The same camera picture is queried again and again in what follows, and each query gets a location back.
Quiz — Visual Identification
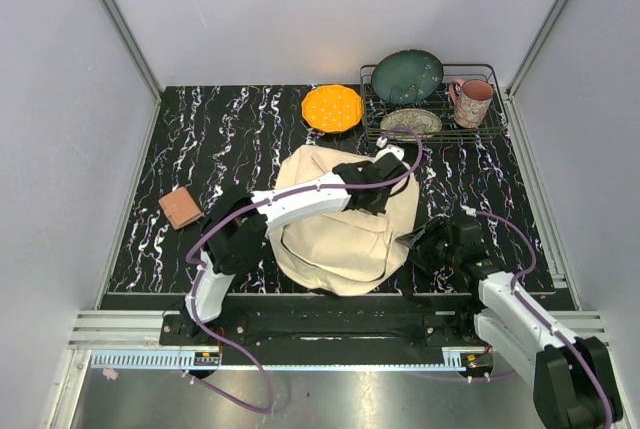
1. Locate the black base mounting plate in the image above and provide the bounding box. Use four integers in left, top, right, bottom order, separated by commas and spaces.
159, 293, 514, 350

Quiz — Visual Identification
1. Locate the orange polka dot plate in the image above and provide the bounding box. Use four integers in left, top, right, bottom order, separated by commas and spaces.
301, 85, 363, 134

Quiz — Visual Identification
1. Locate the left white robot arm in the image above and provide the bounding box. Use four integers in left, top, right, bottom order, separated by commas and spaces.
180, 145, 419, 345

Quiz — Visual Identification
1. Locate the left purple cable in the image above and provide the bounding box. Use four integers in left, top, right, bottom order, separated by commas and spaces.
182, 126, 425, 414

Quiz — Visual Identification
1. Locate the brown leather wallet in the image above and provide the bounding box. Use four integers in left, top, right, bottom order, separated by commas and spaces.
159, 187, 203, 230

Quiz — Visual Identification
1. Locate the black wire dish rack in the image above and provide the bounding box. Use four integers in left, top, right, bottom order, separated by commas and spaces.
360, 64, 508, 144

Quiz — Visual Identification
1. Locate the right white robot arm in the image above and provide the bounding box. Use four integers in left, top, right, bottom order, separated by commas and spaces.
397, 215, 624, 428

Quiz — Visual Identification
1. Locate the beige canvas backpack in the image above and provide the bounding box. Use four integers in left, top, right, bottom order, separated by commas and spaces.
262, 145, 419, 296

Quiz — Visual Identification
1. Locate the beige patterned plate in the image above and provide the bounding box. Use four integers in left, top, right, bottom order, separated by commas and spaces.
380, 108, 442, 142

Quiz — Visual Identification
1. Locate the purple cable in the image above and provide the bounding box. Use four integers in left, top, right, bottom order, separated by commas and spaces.
182, 126, 425, 414
419, 206, 619, 429

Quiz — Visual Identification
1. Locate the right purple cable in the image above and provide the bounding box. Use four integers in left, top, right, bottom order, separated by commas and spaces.
419, 206, 619, 429

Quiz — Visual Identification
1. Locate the pink patterned mug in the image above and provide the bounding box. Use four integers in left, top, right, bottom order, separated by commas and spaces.
449, 79, 494, 129

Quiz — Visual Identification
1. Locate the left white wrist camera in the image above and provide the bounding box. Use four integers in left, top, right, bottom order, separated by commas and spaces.
374, 136, 405, 162

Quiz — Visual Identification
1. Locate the dark teal plate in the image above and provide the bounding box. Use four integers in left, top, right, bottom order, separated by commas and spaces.
371, 49, 444, 105

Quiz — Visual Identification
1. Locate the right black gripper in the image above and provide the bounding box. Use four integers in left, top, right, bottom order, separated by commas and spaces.
395, 215, 461, 276

